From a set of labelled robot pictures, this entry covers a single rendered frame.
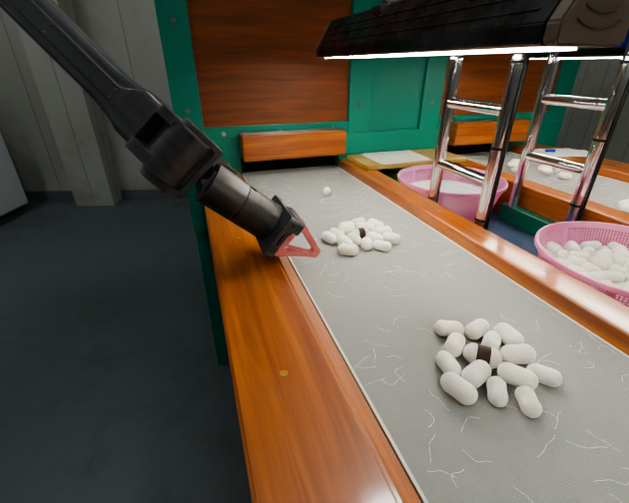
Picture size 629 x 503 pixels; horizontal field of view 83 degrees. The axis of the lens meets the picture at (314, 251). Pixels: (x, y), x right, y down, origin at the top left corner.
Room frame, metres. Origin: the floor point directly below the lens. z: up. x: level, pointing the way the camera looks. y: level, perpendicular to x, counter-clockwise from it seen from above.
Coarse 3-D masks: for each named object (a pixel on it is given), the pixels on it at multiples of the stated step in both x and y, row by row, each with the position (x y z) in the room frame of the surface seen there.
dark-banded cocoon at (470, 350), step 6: (468, 348) 0.28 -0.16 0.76; (474, 348) 0.28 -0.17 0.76; (492, 348) 0.28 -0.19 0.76; (468, 354) 0.28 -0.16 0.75; (474, 354) 0.28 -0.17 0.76; (492, 354) 0.27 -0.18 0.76; (498, 354) 0.28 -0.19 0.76; (468, 360) 0.28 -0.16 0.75; (492, 360) 0.27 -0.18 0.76; (498, 360) 0.27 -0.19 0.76; (492, 366) 0.27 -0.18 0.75
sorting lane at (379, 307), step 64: (320, 192) 0.86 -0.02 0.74; (320, 256) 0.52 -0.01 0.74; (384, 256) 0.52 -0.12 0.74; (448, 256) 0.52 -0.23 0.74; (384, 320) 0.35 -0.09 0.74; (512, 320) 0.35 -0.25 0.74; (384, 384) 0.25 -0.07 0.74; (576, 384) 0.25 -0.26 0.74; (448, 448) 0.19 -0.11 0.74; (512, 448) 0.19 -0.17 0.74; (576, 448) 0.19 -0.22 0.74
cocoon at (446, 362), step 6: (438, 354) 0.28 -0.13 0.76; (444, 354) 0.28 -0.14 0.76; (450, 354) 0.28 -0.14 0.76; (438, 360) 0.27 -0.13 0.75; (444, 360) 0.27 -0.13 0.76; (450, 360) 0.27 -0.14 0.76; (444, 366) 0.27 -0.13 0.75; (450, 366) 0.26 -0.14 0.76; (456, 366) 0.26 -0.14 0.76; (444, 372) 0.26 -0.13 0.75; (456, 372) 0.26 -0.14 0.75
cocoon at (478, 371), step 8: (480, 360) 0.27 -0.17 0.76; (464, 368) 0.26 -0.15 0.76; (472, 368) 0.26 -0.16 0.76; (480, 368) 0.26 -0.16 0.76; (488, 368) 0.26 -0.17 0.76; (464, 376) 0.25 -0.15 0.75; (472, 376) 0.25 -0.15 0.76; (480, 376) 0.25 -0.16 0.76; (488, 376) 0.25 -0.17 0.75; (472, 384) 0.24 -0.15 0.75; (480, 384) 0.24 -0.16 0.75
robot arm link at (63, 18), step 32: (0, 0) 0.50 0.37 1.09; (32, 0) 0.50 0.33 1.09; (32, 32) 0.48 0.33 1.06; (64, 32) 0.48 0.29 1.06; (64, 64) 0.47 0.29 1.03; (96, 64) 0.46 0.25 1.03; (96, 96) 0.45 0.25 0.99; (128, 96) 0.44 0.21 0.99; (128, 128) 0.43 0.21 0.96; (160, 128) 0.46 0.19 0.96; (160, 160) 0.41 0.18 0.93; (192, 160) 0.43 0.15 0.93
